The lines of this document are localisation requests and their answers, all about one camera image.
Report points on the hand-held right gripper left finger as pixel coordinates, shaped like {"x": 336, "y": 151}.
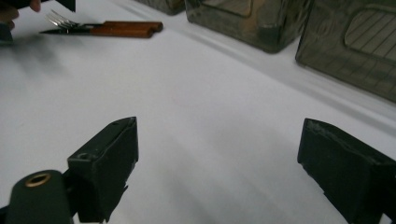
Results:
{"x": 106, "y": 161}

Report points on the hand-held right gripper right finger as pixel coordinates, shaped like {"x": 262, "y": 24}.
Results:
{"x": 348, "y": 174}

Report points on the translucent grey plastic bin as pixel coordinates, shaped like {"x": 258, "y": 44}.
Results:
{"x": 165, "y": 6}
{"x": 348, "y": 53}
{"x": 249, "y": 28}

